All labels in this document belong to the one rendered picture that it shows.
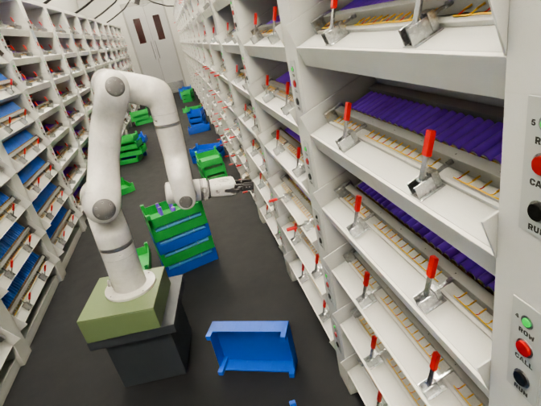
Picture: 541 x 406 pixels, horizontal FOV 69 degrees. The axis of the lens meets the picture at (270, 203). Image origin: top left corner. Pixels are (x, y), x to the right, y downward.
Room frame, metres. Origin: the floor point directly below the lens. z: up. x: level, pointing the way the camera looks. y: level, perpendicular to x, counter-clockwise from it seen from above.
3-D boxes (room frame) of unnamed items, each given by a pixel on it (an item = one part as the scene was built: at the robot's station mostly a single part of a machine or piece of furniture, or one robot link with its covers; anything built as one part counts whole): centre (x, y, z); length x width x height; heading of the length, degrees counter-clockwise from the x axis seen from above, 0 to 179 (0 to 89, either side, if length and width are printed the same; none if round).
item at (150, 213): (2.03, 0.54, 0.36); 0.30 x 0.20 x 0.08; 112
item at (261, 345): (1.13, 0.18, 0.10); 0.30 x 0.08 x 0.20; 73
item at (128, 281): (1.30, 0.59, 0.47); 0.19 x 0.19 x 0.18
